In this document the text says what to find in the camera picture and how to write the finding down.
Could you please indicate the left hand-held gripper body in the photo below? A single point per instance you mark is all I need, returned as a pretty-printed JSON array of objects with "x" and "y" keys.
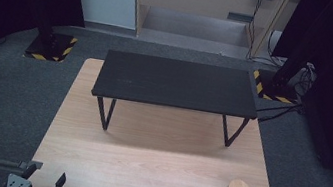
[{"x": 18, "y": 183}]

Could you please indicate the stand base with hazard tape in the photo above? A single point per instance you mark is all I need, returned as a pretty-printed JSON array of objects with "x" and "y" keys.
[
  {"x": 258, "y": 84},
  {"x": 56, "y": 52}
]

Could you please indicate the black metal-legged shelf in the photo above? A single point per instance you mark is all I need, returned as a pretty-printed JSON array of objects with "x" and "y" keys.
[{"x": 176, "y": 83}]

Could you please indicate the black stand post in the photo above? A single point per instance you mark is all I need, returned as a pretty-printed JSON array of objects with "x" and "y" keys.
[
  {"x": 289, "y": 72},
  {"x": 47, "y": 20}
]

